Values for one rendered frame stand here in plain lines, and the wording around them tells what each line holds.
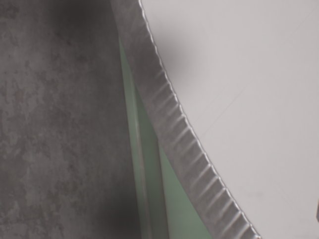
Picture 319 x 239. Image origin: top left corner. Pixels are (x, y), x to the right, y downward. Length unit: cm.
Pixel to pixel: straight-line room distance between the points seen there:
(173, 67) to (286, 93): 13
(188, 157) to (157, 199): 32
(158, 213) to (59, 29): 27
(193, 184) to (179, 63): 10
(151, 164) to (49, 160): 14
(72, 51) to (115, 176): 17
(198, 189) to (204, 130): 5
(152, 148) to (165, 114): 30
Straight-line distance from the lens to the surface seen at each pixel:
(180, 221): 89
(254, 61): 54
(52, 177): 83
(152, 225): 90
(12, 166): 81
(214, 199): 57
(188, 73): 59
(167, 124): 61
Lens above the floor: 70
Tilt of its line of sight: 48 degrees down
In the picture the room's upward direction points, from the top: 78 degrees clockwise
